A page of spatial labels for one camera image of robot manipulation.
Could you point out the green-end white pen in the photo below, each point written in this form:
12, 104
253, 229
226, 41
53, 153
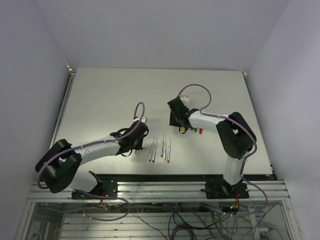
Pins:
162, 146

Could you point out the red-end white pen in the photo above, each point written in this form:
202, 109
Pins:
151, 150

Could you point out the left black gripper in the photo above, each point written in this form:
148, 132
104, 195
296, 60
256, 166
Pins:
139, 145

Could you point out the blue-end white pen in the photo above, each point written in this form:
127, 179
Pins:
153, 159

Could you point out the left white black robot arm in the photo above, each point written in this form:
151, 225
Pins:
58, 169

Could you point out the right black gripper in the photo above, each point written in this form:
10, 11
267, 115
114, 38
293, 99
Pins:
172, 122

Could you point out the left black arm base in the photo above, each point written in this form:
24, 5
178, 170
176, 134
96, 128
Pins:
88, 186

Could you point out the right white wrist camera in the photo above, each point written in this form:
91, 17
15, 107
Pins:
184, 98

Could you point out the magenta-end white pen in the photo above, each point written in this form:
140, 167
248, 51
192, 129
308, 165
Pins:
169, 151

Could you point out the yellow-end white pen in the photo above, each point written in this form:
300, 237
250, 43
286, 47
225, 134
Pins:
165, 149

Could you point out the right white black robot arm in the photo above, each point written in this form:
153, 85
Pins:
237, 138

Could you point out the aluminium rail frame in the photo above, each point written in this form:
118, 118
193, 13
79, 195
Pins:
159, 200

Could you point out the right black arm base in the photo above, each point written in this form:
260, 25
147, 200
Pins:
222, 191

